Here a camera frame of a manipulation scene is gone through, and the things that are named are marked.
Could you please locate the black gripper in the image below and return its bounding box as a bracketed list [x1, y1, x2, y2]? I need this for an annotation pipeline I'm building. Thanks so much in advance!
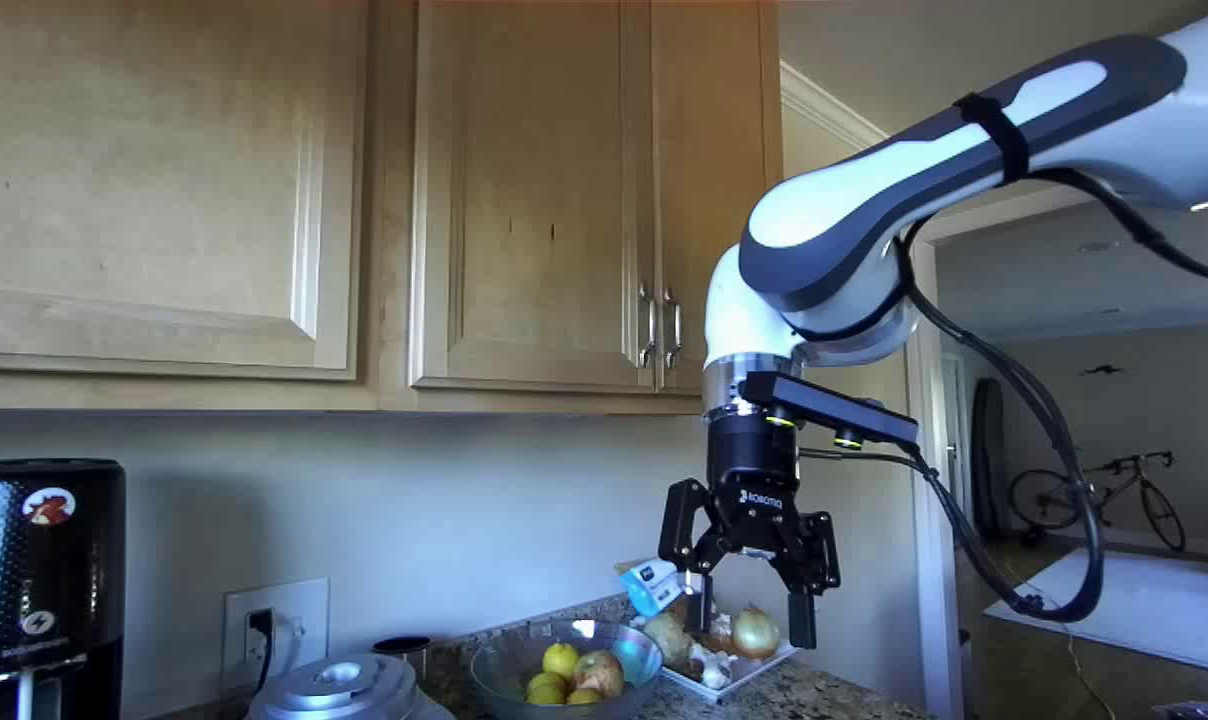
[656, 402, 844, 653]

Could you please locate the silver cabinet door handle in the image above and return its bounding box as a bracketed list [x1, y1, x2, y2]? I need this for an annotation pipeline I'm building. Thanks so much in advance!
[635, 278, 658, 372]
[658, 288, 688, 365]

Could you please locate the wide wooden cabinet door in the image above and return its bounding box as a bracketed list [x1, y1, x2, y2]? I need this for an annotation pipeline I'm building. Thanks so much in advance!
[407, 0, 658, 397]

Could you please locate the pale yellow onion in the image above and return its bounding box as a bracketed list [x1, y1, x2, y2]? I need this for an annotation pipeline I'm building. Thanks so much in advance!
[642, 609, 697, 666]
[731, 602, 782, 664]

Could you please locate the brown onion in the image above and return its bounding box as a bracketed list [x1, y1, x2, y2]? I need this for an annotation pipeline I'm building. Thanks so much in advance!
[692, 601, 740, 655]

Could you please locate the blue white food package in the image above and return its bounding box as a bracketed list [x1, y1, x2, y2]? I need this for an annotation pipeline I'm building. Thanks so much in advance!
[616, 554, 692, 624]

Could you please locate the white food tray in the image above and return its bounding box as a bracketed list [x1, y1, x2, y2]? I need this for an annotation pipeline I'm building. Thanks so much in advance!
[649, 624, 804, 706]

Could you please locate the clear glass fruit bowl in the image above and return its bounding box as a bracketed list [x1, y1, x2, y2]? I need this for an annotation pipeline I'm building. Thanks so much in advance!
[462, 613, 666, 720]

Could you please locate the reddish yellow apple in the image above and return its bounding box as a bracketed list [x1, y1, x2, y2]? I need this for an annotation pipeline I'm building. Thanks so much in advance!
[577, 649, 628, 701]

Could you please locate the white doorway trim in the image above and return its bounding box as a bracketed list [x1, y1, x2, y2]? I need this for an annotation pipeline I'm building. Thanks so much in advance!
[898, 176, 1116, 720]

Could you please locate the tall black bag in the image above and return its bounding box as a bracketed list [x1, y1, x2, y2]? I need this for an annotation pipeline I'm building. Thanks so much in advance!
[967, 374, 1014, 542]

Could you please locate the black bicycle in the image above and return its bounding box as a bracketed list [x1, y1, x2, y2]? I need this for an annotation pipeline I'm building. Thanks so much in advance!
[1002, 449, 1192, 554]

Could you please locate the white floor mat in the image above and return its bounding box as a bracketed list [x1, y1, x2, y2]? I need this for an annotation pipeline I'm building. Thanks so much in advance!
[984, 542, 1208, 675]

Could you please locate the silver kettle lid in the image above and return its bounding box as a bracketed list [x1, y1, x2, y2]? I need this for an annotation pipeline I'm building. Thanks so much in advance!
[239, 653, 454, 720]

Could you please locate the black coffee machine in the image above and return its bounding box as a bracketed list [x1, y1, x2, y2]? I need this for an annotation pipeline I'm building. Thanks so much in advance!
[0, 456, 127, 720]

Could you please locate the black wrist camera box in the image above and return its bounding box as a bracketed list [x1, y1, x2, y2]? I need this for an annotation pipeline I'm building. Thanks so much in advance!
[740, 367, 920, 453]

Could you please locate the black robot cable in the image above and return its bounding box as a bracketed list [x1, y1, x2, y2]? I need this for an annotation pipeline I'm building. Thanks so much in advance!
[888, 157, 1208, 629]

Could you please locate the white wall outlet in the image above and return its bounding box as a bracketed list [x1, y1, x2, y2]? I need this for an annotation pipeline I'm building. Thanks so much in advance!
[219, 574, 333, 684]

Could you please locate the black cable strap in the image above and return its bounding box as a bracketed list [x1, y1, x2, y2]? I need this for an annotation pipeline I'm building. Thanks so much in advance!
[955, 91, 1036, 183]

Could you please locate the wooden cabinet frame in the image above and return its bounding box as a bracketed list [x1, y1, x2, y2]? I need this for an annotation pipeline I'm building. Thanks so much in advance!
[0, 0, 787, 420]

